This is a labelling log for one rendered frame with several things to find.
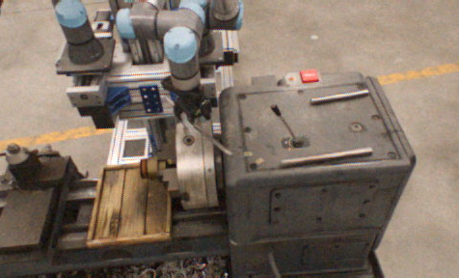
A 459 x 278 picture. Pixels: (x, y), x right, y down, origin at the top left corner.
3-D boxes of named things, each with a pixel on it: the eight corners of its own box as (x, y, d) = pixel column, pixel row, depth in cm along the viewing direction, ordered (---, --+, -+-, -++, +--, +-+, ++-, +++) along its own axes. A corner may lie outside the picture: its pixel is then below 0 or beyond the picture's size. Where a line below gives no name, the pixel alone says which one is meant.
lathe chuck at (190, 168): (206, 151, 174) (200, 102, 148) (211, 221, 155) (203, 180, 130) (185, 152, 174) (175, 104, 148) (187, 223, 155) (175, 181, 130)
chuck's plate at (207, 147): (215, 150, 174) (209, 101, 148) (220, 220, 155) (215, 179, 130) (206, 151, 174) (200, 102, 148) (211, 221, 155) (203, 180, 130)
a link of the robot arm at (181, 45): (198, 23, 99) (192, 48, 94) (202, 57, 108) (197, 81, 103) (166, 21, 100) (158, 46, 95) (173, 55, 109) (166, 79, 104)
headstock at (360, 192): (355, 135, 186) (374, 66, 158) (393, 232, 154) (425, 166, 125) (222, 147, 185) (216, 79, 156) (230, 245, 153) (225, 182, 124)
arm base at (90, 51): (72, 44, 192) (65, 25, 184) (106, 42, 192) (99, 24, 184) (66, 66, 181) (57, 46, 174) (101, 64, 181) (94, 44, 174)
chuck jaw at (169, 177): (188, 165, 148) (188, 190, 138) (190, 175, 151) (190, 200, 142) (157, 168, 148) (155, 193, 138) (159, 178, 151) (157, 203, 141)
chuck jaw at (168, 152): (189, 154, 154) (186, 123, 152) (188, 157, 149) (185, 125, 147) (159, 157, 153) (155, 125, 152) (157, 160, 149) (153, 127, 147)
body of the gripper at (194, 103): (191, 127, 115) (186, 99, 106) (174, 109, 120) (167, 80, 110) (212, 113, 118) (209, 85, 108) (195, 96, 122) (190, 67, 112)
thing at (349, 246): (330, 233, 250) (355, 135, 186) (354, 318, 217) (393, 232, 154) (229, 241, 249) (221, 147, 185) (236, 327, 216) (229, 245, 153)
